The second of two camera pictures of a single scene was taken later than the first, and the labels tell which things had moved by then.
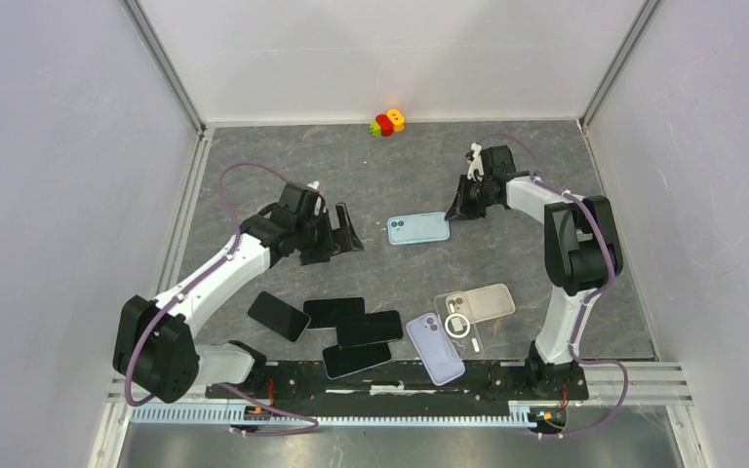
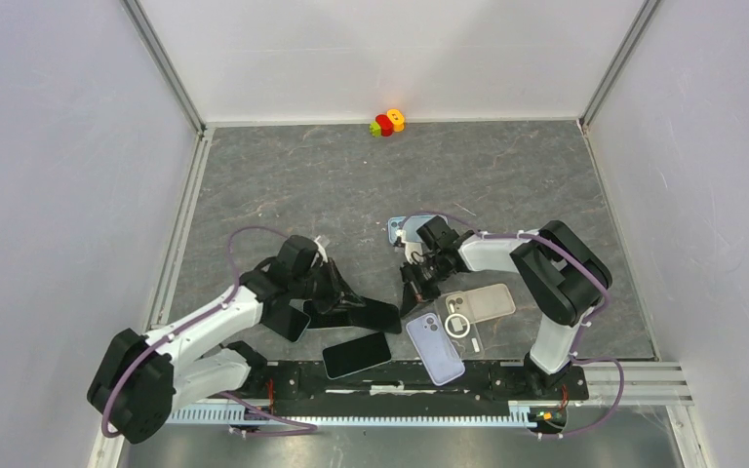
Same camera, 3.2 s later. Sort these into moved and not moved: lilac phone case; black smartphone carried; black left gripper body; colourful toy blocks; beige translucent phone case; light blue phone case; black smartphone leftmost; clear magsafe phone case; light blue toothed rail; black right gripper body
Moved: black left gripper body; black smartphone carried; black right gripper body
Not moved: lilac phone case; light blue phone case; clear magsafe phone case; light blue toothed rail; colourful toy blocks; black smartphone leftmost; beige translucent phone case
